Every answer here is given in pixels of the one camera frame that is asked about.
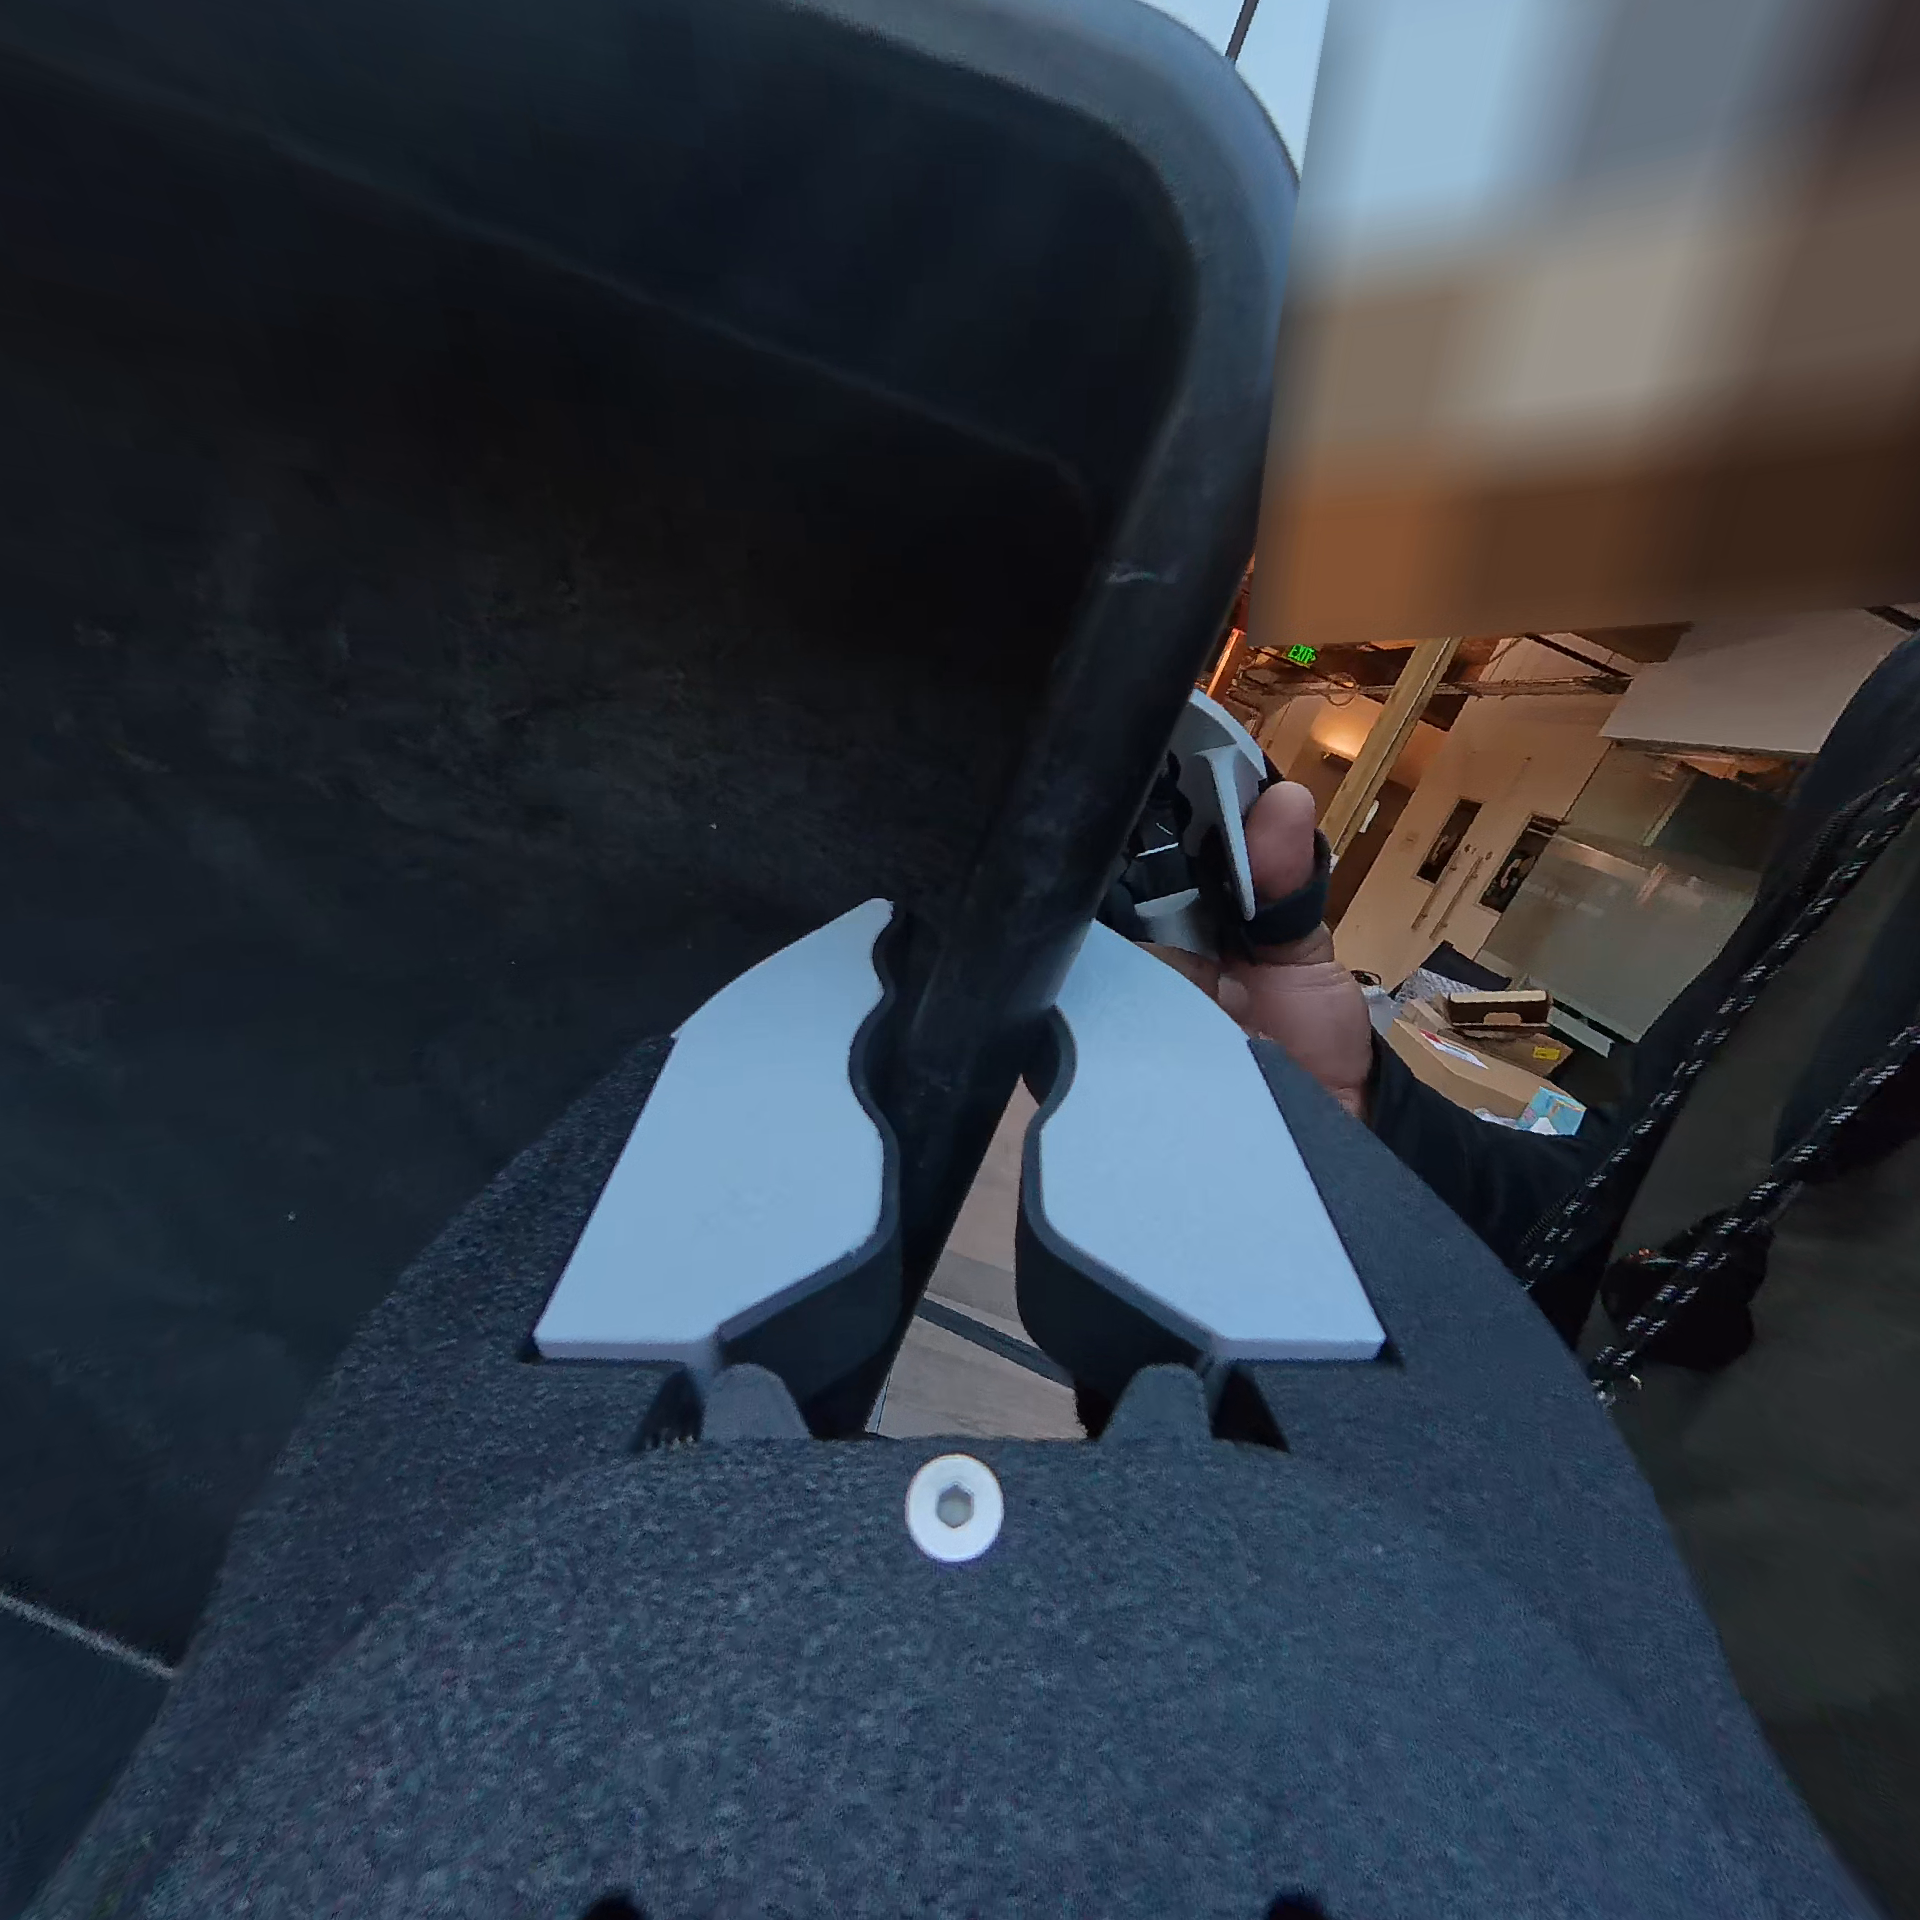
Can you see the open cardboard box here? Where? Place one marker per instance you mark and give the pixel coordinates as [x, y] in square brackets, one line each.
[1497, 1011]

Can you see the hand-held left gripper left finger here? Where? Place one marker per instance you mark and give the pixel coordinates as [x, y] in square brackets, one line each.
[734, 1155]

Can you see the light blue small box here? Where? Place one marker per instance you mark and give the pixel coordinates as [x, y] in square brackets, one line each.
[1552, 1110]

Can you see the black plastic bin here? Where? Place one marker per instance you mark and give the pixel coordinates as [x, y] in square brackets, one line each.
[524, 674]

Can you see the slanted wooden post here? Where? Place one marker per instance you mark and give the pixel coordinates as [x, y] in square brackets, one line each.
[1402, 735]

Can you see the frosted glass partition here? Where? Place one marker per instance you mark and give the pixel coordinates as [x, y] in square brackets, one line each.
[1635, 885]

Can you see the person's right hand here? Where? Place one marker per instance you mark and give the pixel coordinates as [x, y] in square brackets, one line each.
[1289, 1019]

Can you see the flat cardboard box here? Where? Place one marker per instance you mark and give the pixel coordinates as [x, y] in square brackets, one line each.
[1478, 1072]

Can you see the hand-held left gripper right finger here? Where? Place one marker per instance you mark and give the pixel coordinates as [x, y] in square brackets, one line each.
[1194, 1185]

